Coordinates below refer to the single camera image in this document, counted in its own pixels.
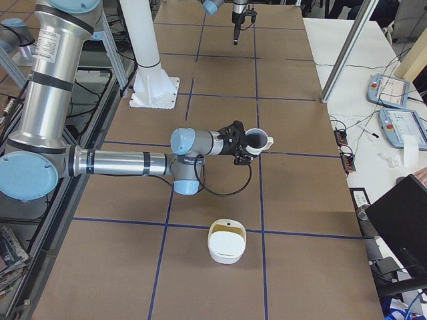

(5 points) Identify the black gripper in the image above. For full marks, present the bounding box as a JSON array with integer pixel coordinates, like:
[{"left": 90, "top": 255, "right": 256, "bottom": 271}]
[
  {"left": 219, "top": 120, "right": 256, "bottom": 165},
  {"left": 232, "top": 3, "right": 257, "bottom": 45}
]

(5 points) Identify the aluminium frame post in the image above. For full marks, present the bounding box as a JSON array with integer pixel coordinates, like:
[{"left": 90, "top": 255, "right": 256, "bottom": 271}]
[{"left": 320, "top": 0, "right": 379, "bottom": 103}]

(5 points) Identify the white ribbed mug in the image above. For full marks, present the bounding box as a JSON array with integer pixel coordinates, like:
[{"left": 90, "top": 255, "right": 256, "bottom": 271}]
[{"left": 245, "top": 128, "right": 274, "bottom": 156}]

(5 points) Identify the white camera pillar base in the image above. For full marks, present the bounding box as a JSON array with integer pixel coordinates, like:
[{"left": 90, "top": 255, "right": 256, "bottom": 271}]
[{"left": 120, "top": 0, "right": 180, "bottom": 109}]

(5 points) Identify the white square bin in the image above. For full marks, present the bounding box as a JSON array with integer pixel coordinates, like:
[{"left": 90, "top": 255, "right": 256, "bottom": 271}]
[{"left": 207, "top": 219, "right": 246, "bottom": 265}]

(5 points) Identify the lower teach pendant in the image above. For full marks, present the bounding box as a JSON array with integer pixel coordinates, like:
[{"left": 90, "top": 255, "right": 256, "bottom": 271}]
[{"left": 379, "top": 107, "right": 426, "bottom": 151}]

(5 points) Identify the upper teach pendant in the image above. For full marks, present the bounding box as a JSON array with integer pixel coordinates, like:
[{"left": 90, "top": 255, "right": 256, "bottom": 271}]
[{"left": 367, "top": 73, "right": 410, "bottom": 109}]

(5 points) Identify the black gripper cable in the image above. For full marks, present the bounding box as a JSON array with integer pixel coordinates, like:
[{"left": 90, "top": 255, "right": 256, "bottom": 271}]
[{"left": 191, "top": 153, "right": 253, "bottom": 197}]

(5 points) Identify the teach pendant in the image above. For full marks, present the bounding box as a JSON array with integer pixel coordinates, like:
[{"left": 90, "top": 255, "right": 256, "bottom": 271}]
[
  {"left": 379, "top": 107, "right": 426, "bottom": 151},
  {"left": 367, "top": 73, "right": 410, "bottom": 109}
]

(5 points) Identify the black laptop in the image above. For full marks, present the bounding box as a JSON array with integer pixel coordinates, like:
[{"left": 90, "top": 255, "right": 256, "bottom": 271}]
[{"left": 366, "top": 174, "right": 426, "bottom": 277}]

